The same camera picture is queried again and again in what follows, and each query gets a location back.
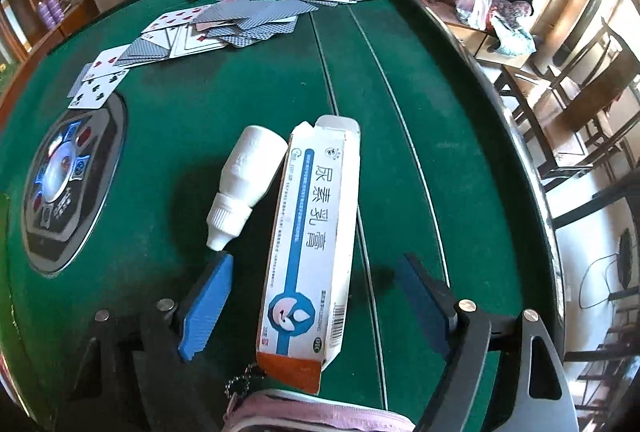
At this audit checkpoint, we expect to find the pink zipper pouch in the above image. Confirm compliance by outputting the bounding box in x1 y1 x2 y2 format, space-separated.
222 389 416 431

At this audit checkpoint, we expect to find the white plastic bottle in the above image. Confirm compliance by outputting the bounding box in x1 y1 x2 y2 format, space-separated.
206 125 288 251

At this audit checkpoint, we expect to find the mahjong table centre control panel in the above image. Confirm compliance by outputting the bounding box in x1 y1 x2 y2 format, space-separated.
21 94 128 277

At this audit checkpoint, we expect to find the dark wooden chair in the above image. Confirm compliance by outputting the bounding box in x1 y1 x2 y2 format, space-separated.
495 21 639 192

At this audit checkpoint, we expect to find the bags pile on side table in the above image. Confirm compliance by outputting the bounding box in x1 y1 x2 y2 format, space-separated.
456 0 536 57

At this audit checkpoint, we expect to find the scattered playing cards pile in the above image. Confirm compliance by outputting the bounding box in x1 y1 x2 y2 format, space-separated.
68 0 371 110

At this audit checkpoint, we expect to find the purple bottles pair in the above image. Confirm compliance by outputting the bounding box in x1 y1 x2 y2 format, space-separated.
37 0 64 30

